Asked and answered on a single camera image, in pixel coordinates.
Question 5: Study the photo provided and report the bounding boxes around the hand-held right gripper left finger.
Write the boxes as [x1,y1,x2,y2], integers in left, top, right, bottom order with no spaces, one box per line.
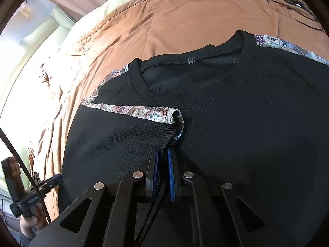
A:
[28,146,161,247]

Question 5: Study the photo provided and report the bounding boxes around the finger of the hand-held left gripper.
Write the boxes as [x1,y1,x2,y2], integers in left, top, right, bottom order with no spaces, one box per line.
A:
[36,174,64,194]

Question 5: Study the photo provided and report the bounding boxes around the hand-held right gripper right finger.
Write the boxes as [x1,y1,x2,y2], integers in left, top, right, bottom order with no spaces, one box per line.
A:
[167,148,299,247]

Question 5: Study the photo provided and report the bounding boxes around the black knit sweater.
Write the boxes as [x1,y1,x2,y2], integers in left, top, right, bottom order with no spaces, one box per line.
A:
[57,30,329,247]

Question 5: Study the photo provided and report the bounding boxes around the person's left hand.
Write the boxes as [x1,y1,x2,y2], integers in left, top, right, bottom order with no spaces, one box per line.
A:
[20,203,48,238]

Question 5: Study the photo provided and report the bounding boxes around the brown blanket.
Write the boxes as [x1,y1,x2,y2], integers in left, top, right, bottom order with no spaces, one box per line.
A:
[26,0,329,219]

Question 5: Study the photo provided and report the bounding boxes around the thick black cable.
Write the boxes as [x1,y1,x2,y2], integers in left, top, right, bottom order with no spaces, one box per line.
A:
[0,128,51,224]

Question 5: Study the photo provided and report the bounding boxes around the thin black cable coil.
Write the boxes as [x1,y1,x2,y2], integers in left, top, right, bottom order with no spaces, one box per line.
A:
[267,0,325,31]

